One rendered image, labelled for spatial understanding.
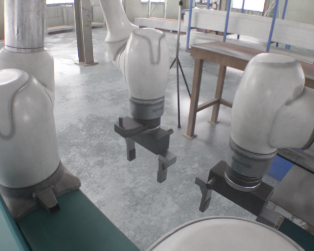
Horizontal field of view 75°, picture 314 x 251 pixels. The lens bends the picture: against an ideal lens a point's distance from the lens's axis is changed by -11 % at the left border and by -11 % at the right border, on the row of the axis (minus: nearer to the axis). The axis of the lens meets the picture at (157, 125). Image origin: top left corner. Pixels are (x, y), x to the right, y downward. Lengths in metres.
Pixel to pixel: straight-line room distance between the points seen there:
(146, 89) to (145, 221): 0.99
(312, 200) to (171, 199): 1.02
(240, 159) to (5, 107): 0.42
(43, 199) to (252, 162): 0.42
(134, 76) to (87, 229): 0.33
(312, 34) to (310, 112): 3.72
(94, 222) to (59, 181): 0.14
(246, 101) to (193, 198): 1.21
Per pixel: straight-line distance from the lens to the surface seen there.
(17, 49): 0.63
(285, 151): 0.74
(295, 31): 4.11
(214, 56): 1.72
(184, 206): 1.47
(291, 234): 0.69
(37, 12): 0.62
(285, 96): 0.35
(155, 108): 0.54
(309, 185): 0.68
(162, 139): 0.57
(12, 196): 0.56
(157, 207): 1.45
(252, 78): 0.35
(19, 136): 0.46
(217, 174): 0.49
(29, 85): 0.47
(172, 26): 8.86
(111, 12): 0.62
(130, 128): 0.54
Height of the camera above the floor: 1.12
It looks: 30 degrees down
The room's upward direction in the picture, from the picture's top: 3 degrees clockwise
